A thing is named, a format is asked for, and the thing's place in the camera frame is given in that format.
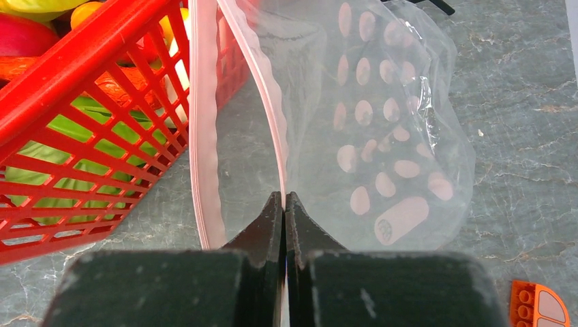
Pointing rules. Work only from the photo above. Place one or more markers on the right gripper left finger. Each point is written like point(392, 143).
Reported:
point(262, 246)

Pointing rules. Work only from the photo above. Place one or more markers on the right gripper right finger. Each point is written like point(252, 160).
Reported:
point(303, 236)

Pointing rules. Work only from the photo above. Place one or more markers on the clear zip top bag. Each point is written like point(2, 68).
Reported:
point(344, 103)

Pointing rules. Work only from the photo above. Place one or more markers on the red plastic basket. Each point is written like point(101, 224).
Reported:
point(88, 127)

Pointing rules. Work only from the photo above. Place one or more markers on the green toy leaf vegetable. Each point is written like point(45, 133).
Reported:
point(75, 132)

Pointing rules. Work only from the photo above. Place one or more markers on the orange toy carrot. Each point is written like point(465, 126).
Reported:
point(11, 67)

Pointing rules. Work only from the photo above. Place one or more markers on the orange toy block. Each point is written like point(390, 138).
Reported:
point(535, 305)

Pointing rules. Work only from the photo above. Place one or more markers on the black microphone tripod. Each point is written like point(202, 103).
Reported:
point(435, 3)

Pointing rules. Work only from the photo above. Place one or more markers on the red toy apple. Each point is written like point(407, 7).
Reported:
point(21, 37)

